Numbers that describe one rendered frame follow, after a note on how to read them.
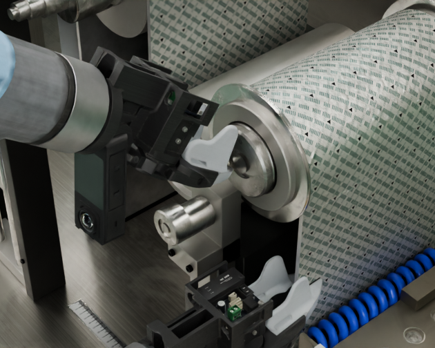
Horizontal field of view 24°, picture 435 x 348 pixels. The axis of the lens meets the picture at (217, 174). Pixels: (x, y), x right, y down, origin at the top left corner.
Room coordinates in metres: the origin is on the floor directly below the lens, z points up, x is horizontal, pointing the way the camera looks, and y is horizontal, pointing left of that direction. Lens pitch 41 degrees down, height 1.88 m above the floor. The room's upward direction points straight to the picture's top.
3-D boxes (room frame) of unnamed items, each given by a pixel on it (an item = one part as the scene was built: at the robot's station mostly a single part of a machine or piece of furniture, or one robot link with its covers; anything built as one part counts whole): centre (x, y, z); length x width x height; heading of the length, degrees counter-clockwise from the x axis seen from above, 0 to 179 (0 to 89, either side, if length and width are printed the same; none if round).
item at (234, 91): (0.76, -0.04, 1.25); 0.15 x 0.01 x 0.15; 40
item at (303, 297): (0.69, -0.08, 1.12); 0.09 x 0.03 x 0.06; 129
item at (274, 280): (0.72, -0.06, 1.12); 0.09 x 0.03 x 0.06; 131
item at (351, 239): (0.79, -0.17, 1.11); 0.23 x 0.01 x 0.18; 130
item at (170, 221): (0.73, 0.04, 1.18); 0.04 x 0.02 x 0.04; 40
